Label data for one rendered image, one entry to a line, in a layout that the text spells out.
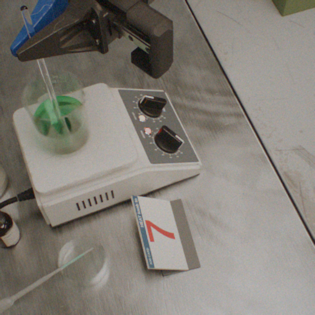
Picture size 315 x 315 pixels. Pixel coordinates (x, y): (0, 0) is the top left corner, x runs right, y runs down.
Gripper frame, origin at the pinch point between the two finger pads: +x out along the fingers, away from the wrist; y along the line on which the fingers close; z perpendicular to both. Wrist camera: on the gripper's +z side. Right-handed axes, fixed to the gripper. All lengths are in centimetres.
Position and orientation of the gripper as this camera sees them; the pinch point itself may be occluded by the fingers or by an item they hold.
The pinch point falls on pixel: (46, 31)
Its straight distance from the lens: 48.9
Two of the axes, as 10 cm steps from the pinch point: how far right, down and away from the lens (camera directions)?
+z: -0.2, -5.0, -8.6
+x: -6.8, 6.4, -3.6
